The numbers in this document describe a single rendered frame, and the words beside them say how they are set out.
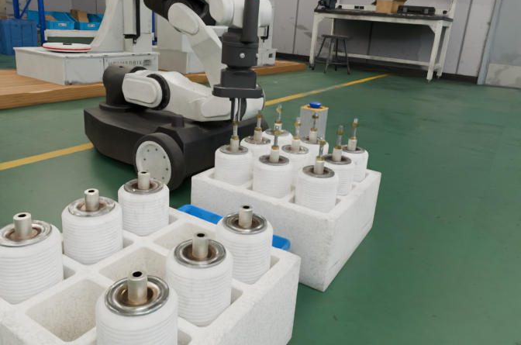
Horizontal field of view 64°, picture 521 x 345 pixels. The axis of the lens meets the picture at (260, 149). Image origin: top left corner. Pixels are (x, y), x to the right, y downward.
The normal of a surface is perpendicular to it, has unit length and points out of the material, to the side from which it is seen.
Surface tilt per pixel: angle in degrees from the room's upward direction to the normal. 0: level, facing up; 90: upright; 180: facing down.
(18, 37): 92
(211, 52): 113
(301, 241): 90
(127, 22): 90
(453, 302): 0
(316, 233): 90
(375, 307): 0
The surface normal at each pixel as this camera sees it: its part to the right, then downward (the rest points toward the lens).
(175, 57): -0.54, 0.21
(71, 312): 0.85, 0.22
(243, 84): 0.18, 0.31
